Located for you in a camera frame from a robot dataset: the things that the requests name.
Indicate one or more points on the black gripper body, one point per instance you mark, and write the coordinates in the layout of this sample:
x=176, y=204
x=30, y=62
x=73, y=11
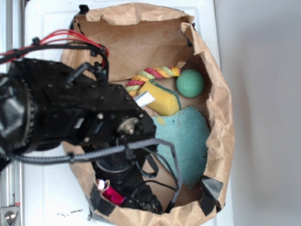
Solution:
x=126, y=173

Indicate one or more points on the red paper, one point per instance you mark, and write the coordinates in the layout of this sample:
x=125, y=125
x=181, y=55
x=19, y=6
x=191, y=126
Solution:
x=113, y=196

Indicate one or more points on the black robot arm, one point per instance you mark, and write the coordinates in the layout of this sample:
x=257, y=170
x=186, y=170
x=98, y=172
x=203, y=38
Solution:
x=43, y=104

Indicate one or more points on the teal microfibre cloth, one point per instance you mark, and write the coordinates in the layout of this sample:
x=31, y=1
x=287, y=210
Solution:
x=188, y=131

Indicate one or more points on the white paper label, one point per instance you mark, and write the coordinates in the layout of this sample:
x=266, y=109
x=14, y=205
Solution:
x=144, y=99

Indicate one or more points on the yellow green sponge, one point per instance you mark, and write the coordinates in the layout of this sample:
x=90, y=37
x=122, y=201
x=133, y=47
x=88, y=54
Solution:
x=165, y=101

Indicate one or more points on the green dimpled ball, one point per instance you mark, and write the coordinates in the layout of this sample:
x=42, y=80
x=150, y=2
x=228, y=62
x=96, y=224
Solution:
x=190, y=83

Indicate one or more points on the brown paper bag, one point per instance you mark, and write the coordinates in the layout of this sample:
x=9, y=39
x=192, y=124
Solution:
x=139, y=36

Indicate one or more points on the multicolour twisted rope toy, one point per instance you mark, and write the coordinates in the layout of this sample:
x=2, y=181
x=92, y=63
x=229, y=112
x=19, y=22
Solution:
x=150, y=74

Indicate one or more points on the aluminium frame rail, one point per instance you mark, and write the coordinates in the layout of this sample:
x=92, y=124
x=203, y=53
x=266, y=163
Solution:
x=11, y=175

